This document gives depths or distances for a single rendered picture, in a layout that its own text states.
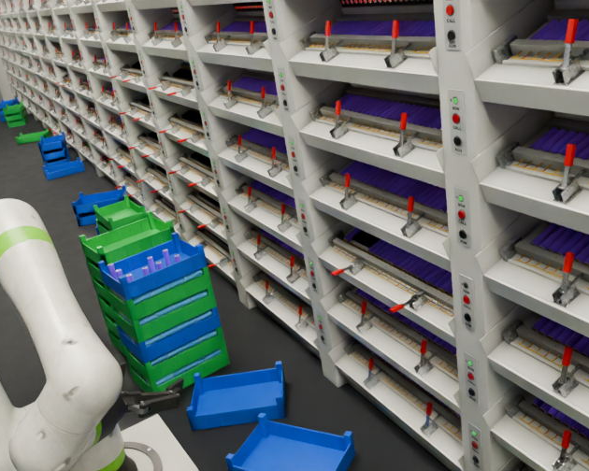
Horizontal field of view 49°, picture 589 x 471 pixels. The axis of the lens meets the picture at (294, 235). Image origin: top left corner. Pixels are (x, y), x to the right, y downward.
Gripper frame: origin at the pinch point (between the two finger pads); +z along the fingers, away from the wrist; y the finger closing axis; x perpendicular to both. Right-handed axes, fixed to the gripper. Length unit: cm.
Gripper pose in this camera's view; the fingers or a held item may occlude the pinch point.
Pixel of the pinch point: (150, 378)
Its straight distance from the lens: 142.6
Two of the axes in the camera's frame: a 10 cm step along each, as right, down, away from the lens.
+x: -1.6, 9.8, 1.3
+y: -9.5, -1.9, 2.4
